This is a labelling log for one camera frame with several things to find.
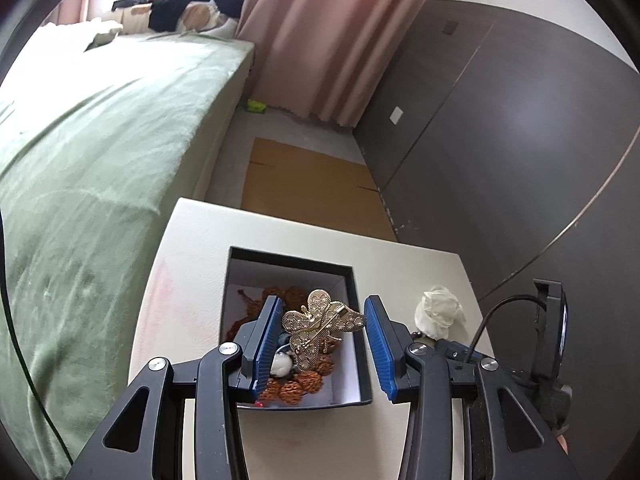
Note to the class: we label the gold butterfly brooch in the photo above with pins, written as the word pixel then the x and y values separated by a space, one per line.
pixel 318 322

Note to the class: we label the black open jewelry box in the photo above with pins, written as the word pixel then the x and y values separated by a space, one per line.
pixel 319 359

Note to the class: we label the dark grey wardrobe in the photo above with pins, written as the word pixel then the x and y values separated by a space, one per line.
pixel 514 143

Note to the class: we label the green-covered bed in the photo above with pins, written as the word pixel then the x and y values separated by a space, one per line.
pixel 98 144

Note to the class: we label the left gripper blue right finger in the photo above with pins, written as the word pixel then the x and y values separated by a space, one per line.
pixel 504 436

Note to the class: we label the small green object on floor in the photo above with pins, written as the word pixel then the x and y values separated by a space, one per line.
pixel 255 107

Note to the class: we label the pink curtain right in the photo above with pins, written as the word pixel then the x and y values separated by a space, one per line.
pixel 322 58

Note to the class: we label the white fabric flower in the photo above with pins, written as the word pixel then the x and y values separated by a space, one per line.
pixel 437 311

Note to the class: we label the pink curtain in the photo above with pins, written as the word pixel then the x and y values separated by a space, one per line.
pixel 322 58
pixel 70 12

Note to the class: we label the pink curtain left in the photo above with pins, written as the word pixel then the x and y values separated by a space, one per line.
pixel 70 12

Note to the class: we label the person's right hand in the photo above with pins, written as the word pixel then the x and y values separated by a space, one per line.
pixel 563 442

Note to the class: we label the brown cardboard sheet on floor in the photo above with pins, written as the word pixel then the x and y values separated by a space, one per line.
pixel 305 186

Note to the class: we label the pile of clothes by window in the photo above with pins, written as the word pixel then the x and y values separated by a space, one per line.
pixel 214 18

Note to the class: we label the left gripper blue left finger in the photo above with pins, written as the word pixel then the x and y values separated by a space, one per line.
pixel 141 437

